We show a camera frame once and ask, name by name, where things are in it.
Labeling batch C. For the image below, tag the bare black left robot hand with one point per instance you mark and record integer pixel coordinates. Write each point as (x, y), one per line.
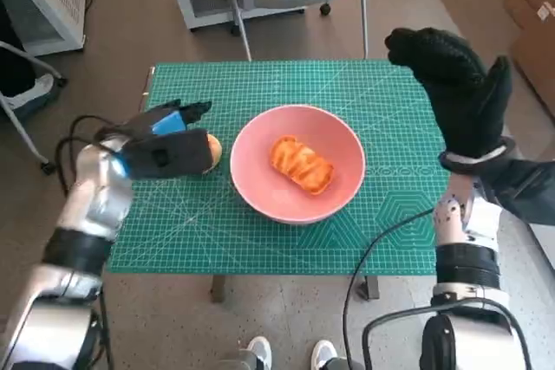
(173, 121)

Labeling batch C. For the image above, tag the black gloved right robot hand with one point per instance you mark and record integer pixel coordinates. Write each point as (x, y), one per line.
(459, 97)

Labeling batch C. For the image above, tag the round toy bread roll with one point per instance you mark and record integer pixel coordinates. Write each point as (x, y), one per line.
(215, 151)

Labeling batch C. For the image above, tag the pink bowl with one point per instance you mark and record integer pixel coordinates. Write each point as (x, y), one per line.
(256, 170)

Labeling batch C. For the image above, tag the glazed rectangular toy bread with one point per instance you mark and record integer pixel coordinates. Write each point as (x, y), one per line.
(303, 166)

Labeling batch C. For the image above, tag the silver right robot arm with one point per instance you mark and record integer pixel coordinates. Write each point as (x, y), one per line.
(468, 266)

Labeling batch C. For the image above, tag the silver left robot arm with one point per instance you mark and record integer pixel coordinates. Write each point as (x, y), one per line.
(91, 196)

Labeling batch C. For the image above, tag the brown cardboard box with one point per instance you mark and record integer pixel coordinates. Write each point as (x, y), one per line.
(533, 19)

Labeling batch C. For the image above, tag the green cutting mat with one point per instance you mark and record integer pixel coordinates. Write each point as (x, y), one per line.
(303, 84)

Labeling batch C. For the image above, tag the grey chair with metal legs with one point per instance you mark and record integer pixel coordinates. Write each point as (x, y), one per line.
(17, 103)

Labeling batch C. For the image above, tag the person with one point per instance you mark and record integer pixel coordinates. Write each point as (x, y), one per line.
(13, 58)

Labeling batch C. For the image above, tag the person's foot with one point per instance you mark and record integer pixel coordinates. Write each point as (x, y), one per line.
(259, 350)
(324, 352)

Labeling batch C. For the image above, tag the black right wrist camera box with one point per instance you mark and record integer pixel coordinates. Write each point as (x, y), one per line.
(524, 188)

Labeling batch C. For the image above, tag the dark table leg bracket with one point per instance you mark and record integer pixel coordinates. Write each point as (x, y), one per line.
(367, 287)
(217, 290)

